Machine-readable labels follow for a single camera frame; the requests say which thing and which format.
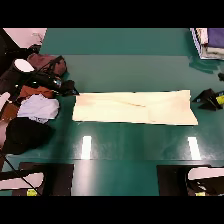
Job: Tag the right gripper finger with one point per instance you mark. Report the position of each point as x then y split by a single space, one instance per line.
211 106
206 96

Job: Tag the cream garment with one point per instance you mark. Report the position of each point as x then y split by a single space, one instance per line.
133 108

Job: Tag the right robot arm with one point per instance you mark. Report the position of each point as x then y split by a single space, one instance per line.
203 175

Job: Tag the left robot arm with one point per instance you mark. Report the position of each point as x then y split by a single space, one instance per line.
41 80

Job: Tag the beige garment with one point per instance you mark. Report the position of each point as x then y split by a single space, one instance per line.
213 53

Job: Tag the white garment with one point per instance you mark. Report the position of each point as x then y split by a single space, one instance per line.
202 36

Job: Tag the purple garment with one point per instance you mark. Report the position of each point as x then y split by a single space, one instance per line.
216 36

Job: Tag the grey-brown garment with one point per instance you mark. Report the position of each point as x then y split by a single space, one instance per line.
45 63

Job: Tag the light blue garment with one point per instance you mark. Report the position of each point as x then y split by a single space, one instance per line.
38 107

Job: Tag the brown garment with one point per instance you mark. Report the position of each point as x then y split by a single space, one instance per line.
35 90

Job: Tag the black garment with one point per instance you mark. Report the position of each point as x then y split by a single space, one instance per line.
26 135

